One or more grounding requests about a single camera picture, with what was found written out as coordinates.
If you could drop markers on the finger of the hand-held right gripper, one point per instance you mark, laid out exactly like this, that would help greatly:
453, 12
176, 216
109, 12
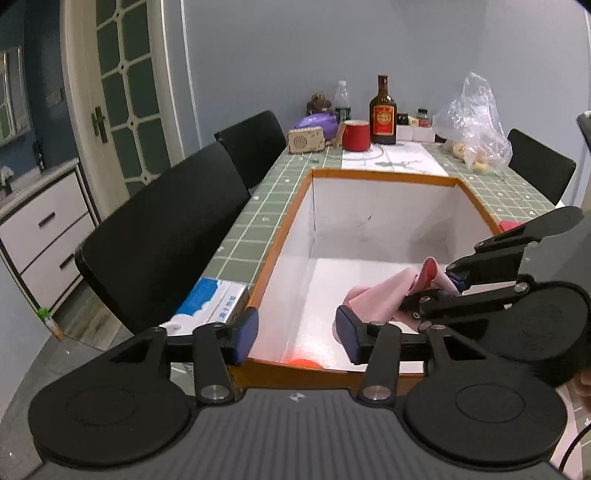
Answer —
489, 267
461, 307

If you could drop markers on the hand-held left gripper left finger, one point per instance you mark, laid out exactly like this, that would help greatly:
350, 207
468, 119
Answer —
247, 333

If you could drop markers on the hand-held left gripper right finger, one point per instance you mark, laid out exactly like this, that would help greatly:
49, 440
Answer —
348, 334

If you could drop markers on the pink cloth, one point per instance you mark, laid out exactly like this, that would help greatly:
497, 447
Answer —
383, 295

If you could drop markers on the white cardboard box orange rim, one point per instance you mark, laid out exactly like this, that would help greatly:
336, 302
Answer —
369, 221

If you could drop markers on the person's right hand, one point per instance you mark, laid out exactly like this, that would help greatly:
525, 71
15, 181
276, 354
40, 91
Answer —
583, 385

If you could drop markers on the small red item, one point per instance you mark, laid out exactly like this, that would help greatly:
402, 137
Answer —
509, 225

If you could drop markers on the blue white tissue box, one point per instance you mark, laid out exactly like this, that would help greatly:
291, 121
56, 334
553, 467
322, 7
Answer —
207, 300

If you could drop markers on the orange round object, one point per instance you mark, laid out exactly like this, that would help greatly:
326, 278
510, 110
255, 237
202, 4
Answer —
303, 363

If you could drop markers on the green checked tablecloth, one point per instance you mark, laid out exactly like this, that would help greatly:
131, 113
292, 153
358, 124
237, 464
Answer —
268, 207

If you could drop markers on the large black chair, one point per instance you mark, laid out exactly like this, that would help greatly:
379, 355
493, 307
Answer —
166, 230

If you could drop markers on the white floral placemat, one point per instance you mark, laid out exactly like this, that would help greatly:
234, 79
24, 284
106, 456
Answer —
397, 159

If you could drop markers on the clear plastic bag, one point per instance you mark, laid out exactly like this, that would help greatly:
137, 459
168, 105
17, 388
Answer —
475, 124

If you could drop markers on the brown liquor bottle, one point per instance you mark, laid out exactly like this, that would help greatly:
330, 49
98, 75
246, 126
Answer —
383, 120

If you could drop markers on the red cup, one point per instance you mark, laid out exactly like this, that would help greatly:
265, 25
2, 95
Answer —
356, 136

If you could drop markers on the green-capped bottle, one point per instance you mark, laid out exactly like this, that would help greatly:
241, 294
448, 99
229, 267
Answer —
51, 323

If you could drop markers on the beige wooden radio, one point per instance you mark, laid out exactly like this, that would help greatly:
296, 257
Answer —
307, 141

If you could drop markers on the purple bag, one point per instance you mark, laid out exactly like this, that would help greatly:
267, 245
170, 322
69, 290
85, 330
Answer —
316, 123

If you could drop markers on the clear plastic water bottle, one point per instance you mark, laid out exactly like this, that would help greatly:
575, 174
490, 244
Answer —
342, 104

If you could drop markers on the white drawer cabinet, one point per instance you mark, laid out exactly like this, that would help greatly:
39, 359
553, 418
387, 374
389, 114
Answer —
41, 230

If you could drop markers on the brown figurine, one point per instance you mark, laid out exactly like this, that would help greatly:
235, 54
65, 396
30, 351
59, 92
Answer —
318, 104

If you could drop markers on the white glass-paned door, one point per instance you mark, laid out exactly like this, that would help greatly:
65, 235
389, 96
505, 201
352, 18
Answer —
129, 92

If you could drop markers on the framed wall mirror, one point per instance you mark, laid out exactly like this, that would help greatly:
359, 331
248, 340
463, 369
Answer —
11, 97

